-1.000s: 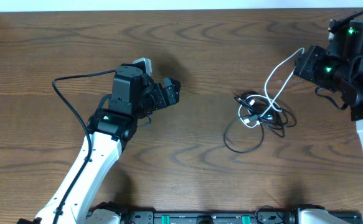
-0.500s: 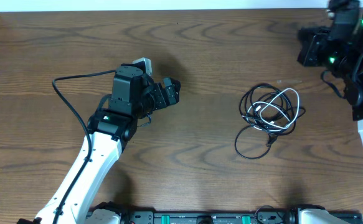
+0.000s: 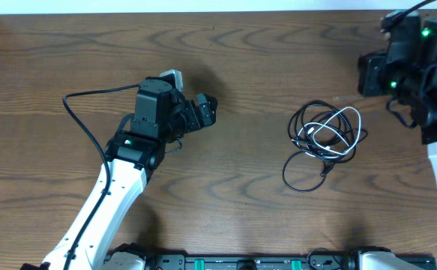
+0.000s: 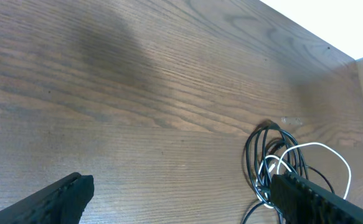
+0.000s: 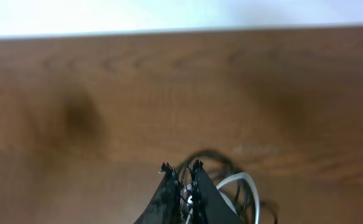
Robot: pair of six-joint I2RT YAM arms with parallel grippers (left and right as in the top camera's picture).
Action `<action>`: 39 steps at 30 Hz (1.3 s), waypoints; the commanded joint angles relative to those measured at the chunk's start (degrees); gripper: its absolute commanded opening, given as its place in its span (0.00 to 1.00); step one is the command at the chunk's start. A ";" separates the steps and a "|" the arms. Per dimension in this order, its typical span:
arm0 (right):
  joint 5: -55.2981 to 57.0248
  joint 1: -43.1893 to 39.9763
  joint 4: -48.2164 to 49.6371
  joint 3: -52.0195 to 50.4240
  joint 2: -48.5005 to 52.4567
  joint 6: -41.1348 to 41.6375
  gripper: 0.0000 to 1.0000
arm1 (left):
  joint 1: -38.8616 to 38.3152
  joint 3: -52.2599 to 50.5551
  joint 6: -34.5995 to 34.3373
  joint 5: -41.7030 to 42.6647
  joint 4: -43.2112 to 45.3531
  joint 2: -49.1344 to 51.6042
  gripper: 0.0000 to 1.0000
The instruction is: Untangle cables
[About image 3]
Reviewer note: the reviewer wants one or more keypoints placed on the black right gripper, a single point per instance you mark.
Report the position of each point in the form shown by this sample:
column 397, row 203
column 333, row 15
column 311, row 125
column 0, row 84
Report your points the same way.
column 369, row 66

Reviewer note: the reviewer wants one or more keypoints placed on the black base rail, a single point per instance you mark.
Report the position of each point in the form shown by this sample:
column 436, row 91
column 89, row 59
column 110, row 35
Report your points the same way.
column 270, row 262

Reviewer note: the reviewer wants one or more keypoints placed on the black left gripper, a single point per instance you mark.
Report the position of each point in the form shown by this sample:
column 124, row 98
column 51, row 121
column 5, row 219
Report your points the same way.
column 196, row 121

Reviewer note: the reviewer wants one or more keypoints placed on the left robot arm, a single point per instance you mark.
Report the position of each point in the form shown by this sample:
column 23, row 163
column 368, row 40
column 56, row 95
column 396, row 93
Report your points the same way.
column 162, row 115

